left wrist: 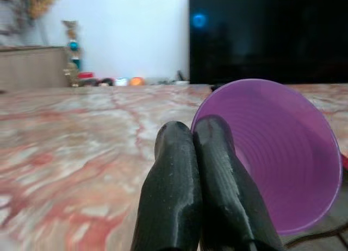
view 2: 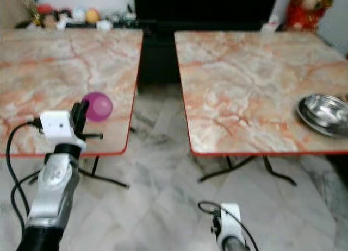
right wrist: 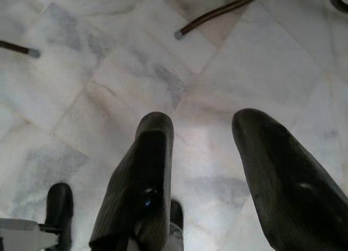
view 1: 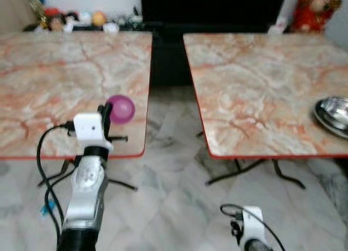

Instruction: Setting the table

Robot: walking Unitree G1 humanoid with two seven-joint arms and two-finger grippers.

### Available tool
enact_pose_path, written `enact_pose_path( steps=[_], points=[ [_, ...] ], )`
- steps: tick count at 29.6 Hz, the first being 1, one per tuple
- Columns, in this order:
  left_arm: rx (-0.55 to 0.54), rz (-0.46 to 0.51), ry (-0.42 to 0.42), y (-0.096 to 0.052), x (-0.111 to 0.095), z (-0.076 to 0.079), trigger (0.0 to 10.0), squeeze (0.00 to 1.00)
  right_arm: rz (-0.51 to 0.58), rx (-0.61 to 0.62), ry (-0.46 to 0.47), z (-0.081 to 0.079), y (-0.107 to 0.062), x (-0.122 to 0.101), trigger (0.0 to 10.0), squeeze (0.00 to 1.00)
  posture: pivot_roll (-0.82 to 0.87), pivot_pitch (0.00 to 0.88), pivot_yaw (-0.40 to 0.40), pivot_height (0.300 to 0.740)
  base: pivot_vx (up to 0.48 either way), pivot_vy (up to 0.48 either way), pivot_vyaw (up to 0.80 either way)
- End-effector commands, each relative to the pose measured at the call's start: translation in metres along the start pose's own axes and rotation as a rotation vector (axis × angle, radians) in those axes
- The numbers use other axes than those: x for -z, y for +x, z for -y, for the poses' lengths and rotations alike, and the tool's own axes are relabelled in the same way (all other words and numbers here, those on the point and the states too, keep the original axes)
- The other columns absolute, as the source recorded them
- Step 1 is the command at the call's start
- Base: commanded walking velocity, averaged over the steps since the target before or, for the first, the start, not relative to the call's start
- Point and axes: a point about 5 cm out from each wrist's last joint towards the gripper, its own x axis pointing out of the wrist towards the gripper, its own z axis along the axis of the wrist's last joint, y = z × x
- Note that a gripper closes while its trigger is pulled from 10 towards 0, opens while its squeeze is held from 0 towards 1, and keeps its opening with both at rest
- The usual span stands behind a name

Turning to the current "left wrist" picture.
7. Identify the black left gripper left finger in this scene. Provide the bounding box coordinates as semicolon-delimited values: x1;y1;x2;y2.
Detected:
129;121;203;251

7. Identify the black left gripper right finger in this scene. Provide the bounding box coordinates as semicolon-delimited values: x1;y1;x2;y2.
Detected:
193;115;285;251

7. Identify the purple plastic cup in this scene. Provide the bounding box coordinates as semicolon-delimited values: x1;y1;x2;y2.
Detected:
190;78;343;237

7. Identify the red round container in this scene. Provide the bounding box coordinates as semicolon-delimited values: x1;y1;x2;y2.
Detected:
78;71;96;81

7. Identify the large black television screen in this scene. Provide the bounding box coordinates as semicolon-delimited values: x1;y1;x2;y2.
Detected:
188;0;348;85

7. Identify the tall colourful decorative figurine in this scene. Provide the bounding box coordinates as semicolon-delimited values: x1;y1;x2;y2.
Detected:
61;20;84;87

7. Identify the beige wooden cabinet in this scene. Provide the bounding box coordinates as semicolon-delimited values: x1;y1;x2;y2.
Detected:
0;46;72;93

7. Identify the dried yellow flower bouquet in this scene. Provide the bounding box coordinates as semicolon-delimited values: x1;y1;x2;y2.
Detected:
26;0;61;20

